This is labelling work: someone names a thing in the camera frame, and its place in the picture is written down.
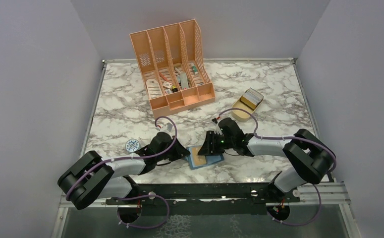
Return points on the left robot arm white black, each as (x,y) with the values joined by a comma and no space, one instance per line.
(93,177)

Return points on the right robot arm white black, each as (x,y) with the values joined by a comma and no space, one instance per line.
(310,159)

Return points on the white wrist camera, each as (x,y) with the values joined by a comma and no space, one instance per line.
(217,129)
(168,128)

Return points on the blue card holder wallet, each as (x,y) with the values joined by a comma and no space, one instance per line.
(210,160)

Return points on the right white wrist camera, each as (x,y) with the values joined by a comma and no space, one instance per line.
(217,129)

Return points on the blue white round coaster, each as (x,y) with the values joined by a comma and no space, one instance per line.
(132,145)

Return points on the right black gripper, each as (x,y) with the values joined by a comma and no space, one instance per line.
(209,147)

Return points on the orange plastic desk organizer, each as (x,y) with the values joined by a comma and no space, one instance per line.
(163,53)

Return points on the stack of credit cards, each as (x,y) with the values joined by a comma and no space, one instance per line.
(251,98)

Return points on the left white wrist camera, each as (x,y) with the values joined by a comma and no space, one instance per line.
(168,128)

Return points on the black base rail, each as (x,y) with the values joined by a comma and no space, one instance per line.
(201,199)

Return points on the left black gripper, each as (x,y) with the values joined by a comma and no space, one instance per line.
(180,151)

